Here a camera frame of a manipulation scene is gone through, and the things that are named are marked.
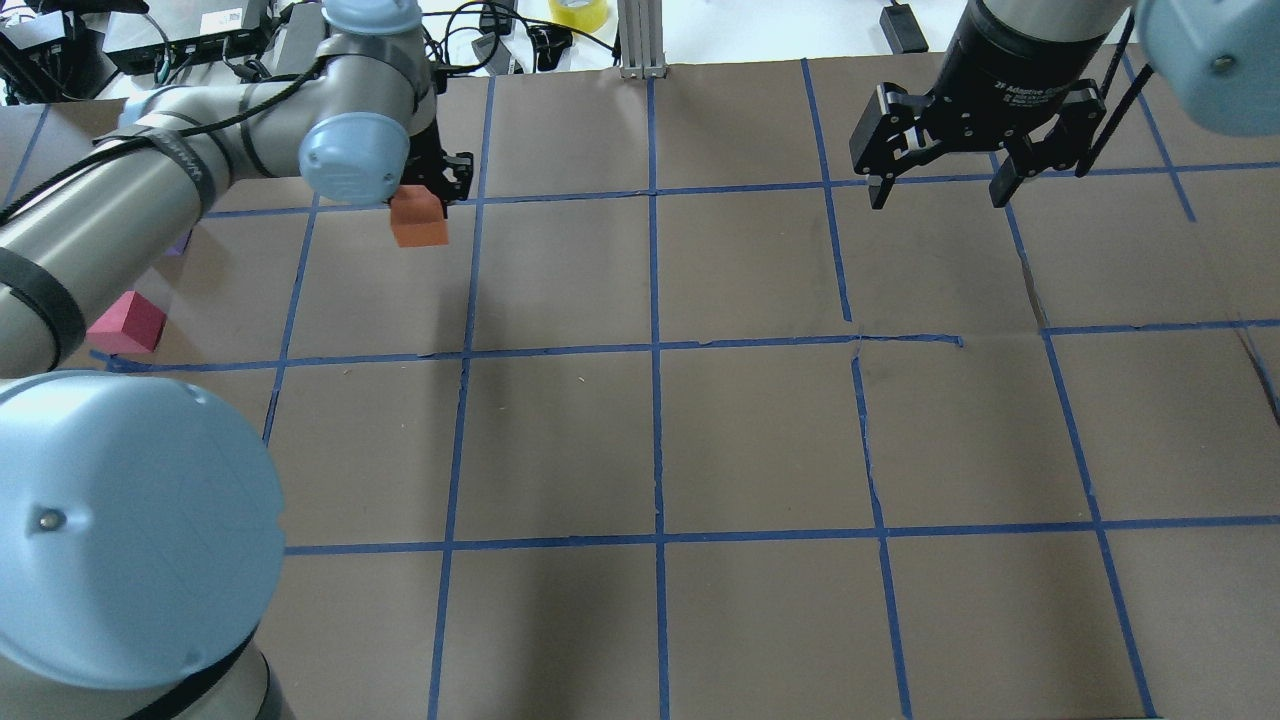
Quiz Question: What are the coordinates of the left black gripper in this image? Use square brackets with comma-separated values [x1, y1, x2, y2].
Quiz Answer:
[399, 95, 475, 222]

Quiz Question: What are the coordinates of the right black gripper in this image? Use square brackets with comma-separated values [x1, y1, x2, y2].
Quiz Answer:
[849, 26, 1107, 211]

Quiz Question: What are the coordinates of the orange foam cube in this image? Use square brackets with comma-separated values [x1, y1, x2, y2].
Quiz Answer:
[388, 184, 451, 249]

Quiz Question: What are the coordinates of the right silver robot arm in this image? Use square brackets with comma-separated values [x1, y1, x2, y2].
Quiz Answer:
[849, 1, 1279, 210]

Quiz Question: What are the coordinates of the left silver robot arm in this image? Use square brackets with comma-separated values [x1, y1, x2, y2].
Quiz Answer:
[1, 1, 474, 719]

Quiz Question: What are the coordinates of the black power adapter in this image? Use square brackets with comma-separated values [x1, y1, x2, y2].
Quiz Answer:
[879, 1, 931, 55]

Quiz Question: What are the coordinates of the yellow tape roll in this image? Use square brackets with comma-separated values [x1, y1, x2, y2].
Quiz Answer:
[547, 0, 611, 35]

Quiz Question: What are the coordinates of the red foam cube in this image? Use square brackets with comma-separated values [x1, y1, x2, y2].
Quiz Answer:
[86, 290, 168, 355]

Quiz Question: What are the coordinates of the aluminium frame post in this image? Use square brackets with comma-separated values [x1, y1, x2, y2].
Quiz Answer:
[616, 1, 668, 79]

